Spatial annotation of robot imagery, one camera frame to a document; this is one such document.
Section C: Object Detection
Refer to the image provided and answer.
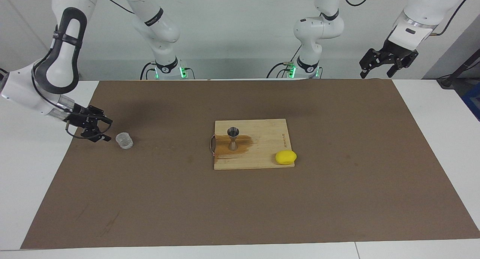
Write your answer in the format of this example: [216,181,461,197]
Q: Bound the black stand pole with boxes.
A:
[436,58,480,89]

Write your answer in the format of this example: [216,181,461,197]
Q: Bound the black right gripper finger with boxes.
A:
[80,126,112,142]
[88,106,113,125]

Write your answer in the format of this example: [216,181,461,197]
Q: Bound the black right base cable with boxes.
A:
[140,62,156,81]

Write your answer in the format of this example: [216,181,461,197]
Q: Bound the black base cable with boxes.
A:
[140,62,156,81]
[266,43,303,79]

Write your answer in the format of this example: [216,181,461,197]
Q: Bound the black left base cable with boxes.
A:
[266,43,303,79]

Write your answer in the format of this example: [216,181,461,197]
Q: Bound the steel double jigger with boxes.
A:
[227,127,241,151]

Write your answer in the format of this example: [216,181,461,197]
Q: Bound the yellow lemon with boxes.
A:
[275,150,297,165]

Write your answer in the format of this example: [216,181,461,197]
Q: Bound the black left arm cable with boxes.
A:
[340,0,472,37]

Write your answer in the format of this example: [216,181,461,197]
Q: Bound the clear plastic cup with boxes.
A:
[115,132,134,150]

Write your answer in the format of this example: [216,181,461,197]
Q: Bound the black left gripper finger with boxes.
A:
[359,48,387,79]
[386,51,419,78]

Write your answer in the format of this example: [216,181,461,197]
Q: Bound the blue crate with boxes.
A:
[461,83,480,121]

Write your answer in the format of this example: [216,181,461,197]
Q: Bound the brown table mat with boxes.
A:
[21,78,480,250]

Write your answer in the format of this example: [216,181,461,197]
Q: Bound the bamboo cutting board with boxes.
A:
[209,119,296,171]

